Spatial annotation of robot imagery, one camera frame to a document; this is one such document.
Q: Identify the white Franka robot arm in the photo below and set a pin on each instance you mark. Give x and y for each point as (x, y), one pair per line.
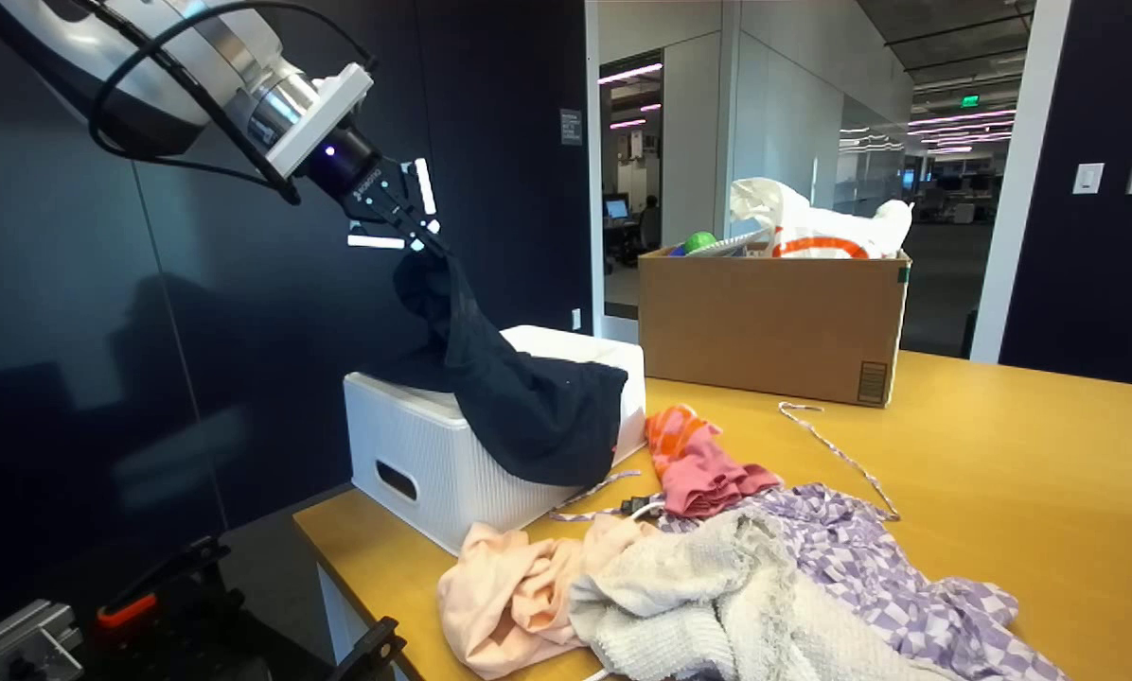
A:
(172, 63)

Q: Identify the green ball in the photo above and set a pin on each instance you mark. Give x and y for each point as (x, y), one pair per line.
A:
(701, 239)

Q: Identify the purple checkered cloth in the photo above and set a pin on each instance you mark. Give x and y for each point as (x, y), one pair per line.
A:
(891, 579)

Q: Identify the pink and orange sock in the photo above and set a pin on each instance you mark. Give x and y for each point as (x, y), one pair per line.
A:
(697, 468)

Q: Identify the small background monitor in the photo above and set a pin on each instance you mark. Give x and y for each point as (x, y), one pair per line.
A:
(618, 210)

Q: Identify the navy blue cloth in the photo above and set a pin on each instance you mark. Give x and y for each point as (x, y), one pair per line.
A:
(538, 410)

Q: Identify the white plastic laundry basket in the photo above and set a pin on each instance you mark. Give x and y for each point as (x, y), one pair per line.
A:
(427, 468)

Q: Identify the white plastic bag orange print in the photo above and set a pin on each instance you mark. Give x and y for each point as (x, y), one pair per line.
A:
(844, 220)

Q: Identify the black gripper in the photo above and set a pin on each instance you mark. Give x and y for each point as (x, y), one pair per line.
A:
(369, 192)

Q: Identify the peach cloth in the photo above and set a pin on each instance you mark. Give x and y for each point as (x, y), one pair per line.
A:
(502, 606)

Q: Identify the brown cardboard box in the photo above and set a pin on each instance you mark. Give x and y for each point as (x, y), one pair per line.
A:
(765, 326)

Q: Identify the cream towel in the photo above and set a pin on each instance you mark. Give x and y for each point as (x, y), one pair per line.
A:
(717, 606)

